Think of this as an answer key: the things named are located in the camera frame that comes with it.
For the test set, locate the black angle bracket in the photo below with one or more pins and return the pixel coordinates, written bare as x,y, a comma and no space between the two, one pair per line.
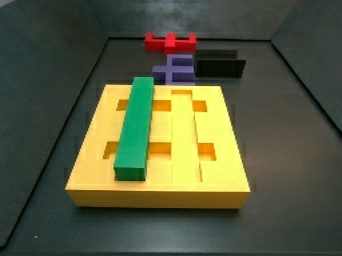
218,63

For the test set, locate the red fork-shaped block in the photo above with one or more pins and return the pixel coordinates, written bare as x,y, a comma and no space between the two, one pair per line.
170,44

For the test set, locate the purple cross-shaped block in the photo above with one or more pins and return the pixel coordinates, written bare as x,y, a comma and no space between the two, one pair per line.
178,71

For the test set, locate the yellow slotted board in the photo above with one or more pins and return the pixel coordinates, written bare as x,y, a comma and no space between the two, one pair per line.
194,165

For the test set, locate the green long block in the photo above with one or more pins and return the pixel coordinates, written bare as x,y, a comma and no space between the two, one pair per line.
130,163

